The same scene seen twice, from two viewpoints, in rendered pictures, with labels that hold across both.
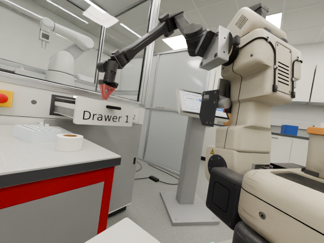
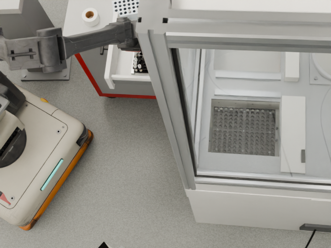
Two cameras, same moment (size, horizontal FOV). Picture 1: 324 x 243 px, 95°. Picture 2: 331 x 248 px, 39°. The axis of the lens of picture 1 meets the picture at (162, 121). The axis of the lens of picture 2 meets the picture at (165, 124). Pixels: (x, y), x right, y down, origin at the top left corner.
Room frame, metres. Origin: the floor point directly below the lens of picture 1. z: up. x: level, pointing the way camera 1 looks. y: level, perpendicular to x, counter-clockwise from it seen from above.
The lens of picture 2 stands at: (1.65, 0.07, 2.52)
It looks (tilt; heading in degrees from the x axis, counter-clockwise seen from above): 70 degrees down; 162
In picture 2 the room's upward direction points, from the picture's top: 17 degrees counter-clockwise
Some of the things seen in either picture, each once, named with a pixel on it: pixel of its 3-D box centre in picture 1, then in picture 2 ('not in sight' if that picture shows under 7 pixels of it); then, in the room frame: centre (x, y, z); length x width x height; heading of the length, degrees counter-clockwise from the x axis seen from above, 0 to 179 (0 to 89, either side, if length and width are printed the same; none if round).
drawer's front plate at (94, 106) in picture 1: (108, 114); (114, 50); (0.70, 0.26, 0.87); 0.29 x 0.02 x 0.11; 141
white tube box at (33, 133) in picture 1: (37, 132); (127, 9); (0.51, 0.42, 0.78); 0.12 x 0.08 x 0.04; 64
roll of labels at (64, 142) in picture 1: (69, 141); (90, 16); (0.45, 0.27, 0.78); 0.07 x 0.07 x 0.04
